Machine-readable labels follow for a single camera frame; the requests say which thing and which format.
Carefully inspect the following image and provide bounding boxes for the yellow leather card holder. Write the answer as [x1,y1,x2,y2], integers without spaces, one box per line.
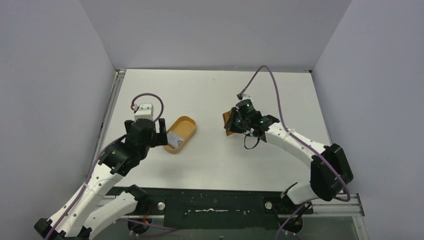
[222,110,238,137]

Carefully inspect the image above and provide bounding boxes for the silver credit card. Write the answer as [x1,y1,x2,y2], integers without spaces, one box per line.
[167,130,184,149]

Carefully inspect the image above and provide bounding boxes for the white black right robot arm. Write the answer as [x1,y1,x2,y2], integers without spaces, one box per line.
[222,98,354,214]

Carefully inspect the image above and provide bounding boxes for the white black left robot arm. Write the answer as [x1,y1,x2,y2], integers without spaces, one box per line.
[34,118,168,240]

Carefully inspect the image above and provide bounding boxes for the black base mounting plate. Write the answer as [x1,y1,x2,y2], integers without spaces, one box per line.
[109,187,314,231]

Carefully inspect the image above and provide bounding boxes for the black loop cable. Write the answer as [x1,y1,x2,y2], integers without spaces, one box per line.
[244,132,261,150]

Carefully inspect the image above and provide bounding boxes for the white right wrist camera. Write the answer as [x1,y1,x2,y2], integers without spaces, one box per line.
[236,93,253,102]

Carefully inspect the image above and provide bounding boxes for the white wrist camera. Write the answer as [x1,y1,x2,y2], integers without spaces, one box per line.
[132,103,154,121]
[236,93,253,102]

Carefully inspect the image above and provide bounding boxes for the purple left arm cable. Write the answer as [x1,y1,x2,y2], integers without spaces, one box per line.
[44,93,165,240]

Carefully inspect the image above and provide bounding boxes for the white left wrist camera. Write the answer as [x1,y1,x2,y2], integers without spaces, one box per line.
[132,103,154,121]

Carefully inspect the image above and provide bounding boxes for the aluminium frame rail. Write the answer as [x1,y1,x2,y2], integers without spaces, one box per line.
[67,193,365,218]

